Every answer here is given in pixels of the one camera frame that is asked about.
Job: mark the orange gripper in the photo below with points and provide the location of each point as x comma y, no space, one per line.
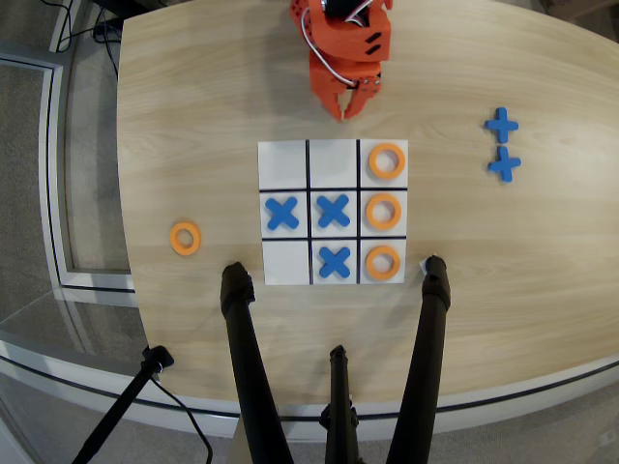
333,83

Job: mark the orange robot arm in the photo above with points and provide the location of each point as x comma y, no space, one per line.
358,41

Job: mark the white tic-tac-toe board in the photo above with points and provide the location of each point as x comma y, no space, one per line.
285,164

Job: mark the blue foam cross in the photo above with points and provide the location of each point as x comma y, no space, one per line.
335,262
333,211
503,126
282,213
504,165

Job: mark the short black tripod leg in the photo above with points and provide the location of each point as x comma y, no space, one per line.
339,386

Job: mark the thin black stand pole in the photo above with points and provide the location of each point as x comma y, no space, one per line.
121,406

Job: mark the grey metal floor frame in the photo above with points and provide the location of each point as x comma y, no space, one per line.
50,169

